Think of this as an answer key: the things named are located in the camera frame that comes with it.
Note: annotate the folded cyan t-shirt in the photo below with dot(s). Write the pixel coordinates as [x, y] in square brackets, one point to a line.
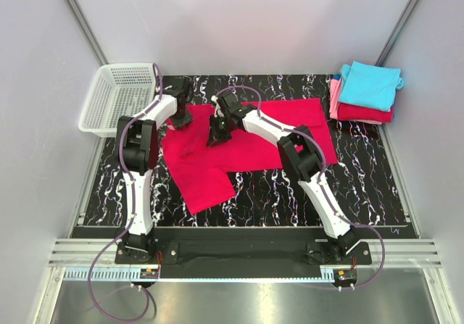
[370, 86]

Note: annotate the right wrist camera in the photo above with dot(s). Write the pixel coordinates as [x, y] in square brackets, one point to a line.
[218, 113]

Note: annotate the folded pink t-shirt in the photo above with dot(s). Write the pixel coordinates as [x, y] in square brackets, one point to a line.
[335, 91]

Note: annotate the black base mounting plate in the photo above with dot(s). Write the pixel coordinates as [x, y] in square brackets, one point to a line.
[240, 271]

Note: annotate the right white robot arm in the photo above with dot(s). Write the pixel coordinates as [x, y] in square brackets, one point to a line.
[302, 160]

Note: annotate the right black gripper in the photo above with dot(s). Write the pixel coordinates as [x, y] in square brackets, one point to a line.
[214, 137]

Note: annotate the red t-shirt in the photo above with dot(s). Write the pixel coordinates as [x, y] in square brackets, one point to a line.
[348, 112]
[201, 171]

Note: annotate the aluminium extrusion rail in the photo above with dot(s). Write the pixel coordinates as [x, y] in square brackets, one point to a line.
[396, 253]

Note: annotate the folded red t-shirt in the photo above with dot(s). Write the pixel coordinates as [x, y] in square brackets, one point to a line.
[348, 112]

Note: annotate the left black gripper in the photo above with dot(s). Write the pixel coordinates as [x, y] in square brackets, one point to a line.
[186, 120]

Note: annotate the black marbled table mat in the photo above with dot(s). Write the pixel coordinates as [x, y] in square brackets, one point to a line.
[364, 181]

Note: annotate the white plastic perforated basket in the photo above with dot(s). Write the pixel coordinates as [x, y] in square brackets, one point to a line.
[117, 90]

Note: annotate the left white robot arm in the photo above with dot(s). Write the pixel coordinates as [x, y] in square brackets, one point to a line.
[137, 153]

